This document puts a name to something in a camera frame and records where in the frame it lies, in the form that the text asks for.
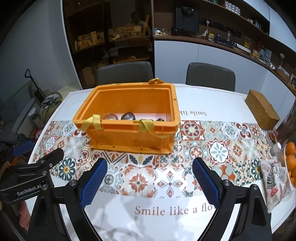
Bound silver oval mouse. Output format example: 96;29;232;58
103;113;118;120

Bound small white candle cup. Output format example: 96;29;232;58
269;142;282;157

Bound patterned tile table runner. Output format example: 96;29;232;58
32;120;271;198

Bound crumpled patterned cloth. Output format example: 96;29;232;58
39;92;63;123

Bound oranges in bowl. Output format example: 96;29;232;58
280;142;296;189

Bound black hand trolley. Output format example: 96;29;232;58
25;69;45;103

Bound orange plastic crate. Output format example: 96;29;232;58
73;78;180;155

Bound left grey chair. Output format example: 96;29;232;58
97;61;154;85

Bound grey chair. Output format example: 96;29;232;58
186;62;236;92
97;61;154;85

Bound right grey chair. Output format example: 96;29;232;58
186;62;236;92

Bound dark wooden shelf unit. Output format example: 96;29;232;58
62;1;155;89

